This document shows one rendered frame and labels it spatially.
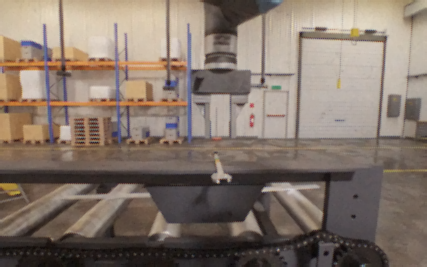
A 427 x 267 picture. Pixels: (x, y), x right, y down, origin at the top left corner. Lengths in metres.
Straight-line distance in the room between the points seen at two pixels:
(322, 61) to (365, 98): 2.77
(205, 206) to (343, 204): 0.41
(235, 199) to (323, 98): 10.48
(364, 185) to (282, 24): 10.33
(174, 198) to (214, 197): 0.11
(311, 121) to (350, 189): 10.05
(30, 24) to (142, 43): 5.00
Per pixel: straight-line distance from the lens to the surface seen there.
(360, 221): 0.81
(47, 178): 0.77
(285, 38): 10.74
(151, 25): 10.51
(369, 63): 12.44
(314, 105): 10.79
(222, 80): 0.47
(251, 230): 0.79
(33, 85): 10.48
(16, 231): 1.08
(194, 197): 0.63
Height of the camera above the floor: 1.32
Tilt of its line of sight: 7 degrees down
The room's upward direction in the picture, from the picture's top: straight up
